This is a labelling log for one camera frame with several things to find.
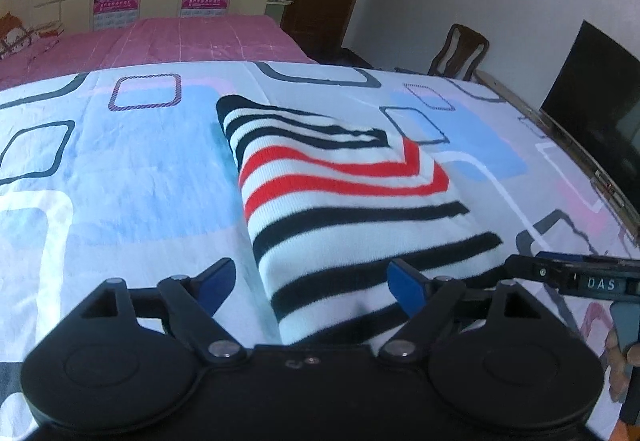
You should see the black flat television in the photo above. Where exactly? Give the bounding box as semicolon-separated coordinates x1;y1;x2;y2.
541;20;640;228

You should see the white printed blanket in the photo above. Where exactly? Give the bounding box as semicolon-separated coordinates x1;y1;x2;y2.
0;61;640;441

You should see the striped knit sweater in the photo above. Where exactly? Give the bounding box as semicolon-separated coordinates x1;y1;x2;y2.
216;94;506;347

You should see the brown wooden chair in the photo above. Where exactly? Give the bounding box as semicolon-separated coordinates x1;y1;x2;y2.
426;23;491;82

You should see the pink bedsheet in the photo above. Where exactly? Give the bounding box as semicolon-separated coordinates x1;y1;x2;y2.
0;15;321;92

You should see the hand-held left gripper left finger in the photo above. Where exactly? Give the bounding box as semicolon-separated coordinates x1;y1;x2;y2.
80;257;247;366

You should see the person's right hand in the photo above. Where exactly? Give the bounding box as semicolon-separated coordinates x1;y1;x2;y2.
603;328;633;396

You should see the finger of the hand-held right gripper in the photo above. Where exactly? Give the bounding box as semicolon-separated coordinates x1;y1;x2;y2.
504;251;557;286

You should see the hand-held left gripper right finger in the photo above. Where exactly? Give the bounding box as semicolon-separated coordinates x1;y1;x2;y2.
378;258;546;366

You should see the orange patterned pillow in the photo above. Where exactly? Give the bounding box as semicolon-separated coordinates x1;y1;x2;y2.
0;12;39;61

